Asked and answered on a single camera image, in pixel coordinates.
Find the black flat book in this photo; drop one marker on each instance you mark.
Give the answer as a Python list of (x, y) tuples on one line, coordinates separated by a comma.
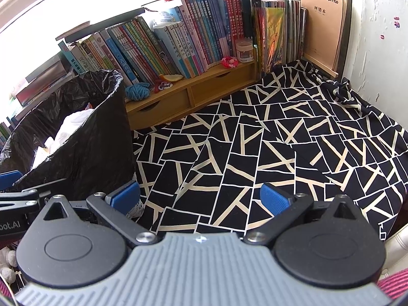
[(121, 17)]

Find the brown flat book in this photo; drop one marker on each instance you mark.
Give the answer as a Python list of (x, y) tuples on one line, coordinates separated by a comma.
[(73, 30)]

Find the red white knitted trinket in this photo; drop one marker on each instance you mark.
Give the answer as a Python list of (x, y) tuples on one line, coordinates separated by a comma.
[(164, 86)]

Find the red knitted ornament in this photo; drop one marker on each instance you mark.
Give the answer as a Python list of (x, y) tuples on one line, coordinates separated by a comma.
[(230, 61)]

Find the trash bin with black liner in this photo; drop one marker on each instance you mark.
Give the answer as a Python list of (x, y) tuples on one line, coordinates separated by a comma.
[(95, 153)]

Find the purple wall sticker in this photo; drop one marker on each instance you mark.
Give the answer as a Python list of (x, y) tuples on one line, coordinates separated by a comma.
[(397, 23)]

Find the white leather cushion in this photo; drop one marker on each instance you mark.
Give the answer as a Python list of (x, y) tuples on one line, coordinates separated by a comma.
[(397, 242)]

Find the blue knitted ball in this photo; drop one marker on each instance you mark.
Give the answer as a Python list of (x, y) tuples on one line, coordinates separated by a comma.
[(137, 91)]

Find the tan notebook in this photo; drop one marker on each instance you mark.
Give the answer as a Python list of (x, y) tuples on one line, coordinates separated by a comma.
[(325, 28)]

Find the row of thin colourful magazines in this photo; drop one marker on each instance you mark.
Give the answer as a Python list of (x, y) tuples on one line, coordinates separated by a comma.
[(274, 32)]

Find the wooden desktop shelf with drawers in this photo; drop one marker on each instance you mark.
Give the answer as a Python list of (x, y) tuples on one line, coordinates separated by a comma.
[(197, 92)]

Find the row of upright books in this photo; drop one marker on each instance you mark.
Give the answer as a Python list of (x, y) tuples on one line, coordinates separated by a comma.
[(197, 32)]

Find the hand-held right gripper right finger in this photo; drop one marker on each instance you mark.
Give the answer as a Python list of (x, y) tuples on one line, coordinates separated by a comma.
[(274, 199)]

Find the leaning pile of books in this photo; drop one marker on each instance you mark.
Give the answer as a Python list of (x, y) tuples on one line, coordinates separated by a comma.
[(41, 79)]

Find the yellow slice-shaped ornament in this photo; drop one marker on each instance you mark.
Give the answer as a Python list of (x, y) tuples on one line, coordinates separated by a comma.
[(172, 78)]

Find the row of green blue books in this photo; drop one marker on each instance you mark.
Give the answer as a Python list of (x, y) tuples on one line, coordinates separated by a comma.
[(6, 130)]

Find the black white patterned tablecloth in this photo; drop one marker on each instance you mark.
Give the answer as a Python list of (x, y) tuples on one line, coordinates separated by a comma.
[(255, 134)]

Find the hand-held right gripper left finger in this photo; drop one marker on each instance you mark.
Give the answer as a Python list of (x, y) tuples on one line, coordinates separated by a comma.
[(126, 197)]

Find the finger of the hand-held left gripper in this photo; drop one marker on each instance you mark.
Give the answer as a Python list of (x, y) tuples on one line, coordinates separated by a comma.
[(8, 178)]

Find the white plastic jar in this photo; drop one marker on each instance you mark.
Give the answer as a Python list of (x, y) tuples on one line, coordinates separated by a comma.
[(244, 51)]

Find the white lumpy object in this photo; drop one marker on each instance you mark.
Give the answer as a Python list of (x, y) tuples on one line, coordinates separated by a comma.
[(8, 264)]

